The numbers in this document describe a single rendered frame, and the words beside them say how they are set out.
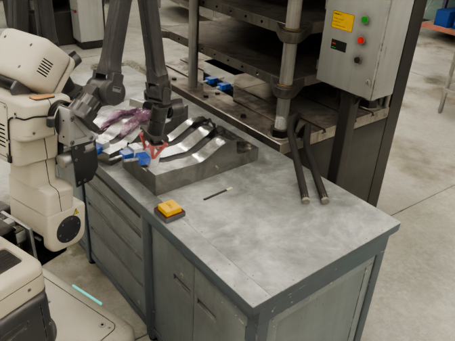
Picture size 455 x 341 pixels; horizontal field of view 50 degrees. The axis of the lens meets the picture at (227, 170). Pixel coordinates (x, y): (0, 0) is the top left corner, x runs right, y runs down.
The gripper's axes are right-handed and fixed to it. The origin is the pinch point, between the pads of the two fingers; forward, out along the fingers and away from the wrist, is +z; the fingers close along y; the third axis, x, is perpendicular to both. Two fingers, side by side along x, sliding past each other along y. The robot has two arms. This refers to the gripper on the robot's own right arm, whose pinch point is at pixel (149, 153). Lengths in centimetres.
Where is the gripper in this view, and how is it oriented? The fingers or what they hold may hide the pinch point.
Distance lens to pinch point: 181.4
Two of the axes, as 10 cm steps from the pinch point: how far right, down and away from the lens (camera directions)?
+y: -6.0, -5.6, 5.7
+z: -2.7, 8.1, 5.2
